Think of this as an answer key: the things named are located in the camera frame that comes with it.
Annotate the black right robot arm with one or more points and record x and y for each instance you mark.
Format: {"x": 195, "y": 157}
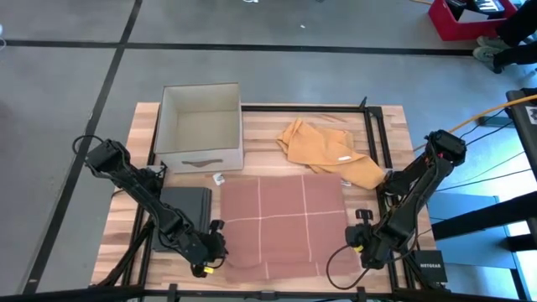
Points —
{"x": 415, "y": 189}

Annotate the pink towel with white stripes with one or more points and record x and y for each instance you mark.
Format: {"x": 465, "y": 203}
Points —
{"x": 285, "y": 235}

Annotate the person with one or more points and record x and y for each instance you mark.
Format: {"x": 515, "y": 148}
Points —
{"x": 516, "y": 29}

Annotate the black equipment case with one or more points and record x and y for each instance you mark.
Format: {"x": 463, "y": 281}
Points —
{"x": 520, "y": 138}

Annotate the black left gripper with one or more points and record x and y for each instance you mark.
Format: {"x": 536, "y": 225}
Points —
{"x": 205, "y": 249}

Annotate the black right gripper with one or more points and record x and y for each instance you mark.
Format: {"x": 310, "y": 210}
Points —
{"x": 367, "y": 243}

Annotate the black Netgear network switch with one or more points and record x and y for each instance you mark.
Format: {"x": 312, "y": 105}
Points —
{"x": 430, "y": 266}

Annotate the mustard yellow towel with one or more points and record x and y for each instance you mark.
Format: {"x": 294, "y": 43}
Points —
{"x": 327, "y": 151}

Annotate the blue panel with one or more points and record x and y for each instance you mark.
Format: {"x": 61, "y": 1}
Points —
{"x": 474, "y": 251}

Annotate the dark grey towel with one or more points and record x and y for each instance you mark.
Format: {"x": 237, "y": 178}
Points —
{"x": 189, "y": 209}

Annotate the black aluminium rig frame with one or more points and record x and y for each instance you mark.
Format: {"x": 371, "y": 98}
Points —
{"x": 302, "y": 108}

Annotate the red plastic bin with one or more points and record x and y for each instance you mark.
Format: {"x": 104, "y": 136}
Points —
{"x": 451, "y": 27}

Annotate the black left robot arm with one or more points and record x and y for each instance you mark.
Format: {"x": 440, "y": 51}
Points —
{"x": 138, "y": 189}

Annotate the white fabric storage box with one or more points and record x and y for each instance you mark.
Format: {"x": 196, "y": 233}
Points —
{"x": 201, "y": 126}

